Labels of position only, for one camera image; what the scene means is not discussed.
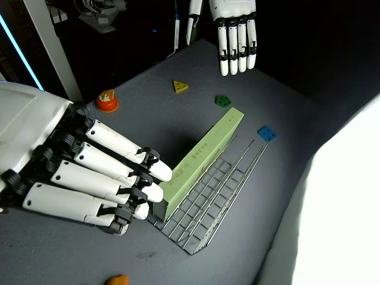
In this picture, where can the yellow triangle block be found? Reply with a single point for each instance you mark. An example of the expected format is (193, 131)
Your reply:
(181, 90)

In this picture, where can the orange toy chicken drumstick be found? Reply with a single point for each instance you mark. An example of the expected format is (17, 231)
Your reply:
(118, 280)

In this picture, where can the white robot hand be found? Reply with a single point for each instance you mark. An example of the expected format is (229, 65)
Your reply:
(44, 142)
(234, 29)

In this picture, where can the orange toy cake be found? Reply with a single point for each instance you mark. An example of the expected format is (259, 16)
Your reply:
(107, 105)

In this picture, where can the grey table cloth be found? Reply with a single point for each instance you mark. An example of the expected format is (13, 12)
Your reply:
(89, 255)

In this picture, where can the green pentagon block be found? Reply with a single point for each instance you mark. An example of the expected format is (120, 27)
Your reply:
(223, 101)

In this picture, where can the white background machine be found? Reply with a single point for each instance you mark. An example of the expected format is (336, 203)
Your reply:
(101, 25)

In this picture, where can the blue four-hole square block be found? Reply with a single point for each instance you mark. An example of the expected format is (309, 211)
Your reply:
(267, 134)

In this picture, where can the white pillar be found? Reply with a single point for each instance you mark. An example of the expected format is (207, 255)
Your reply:
(52, 44)

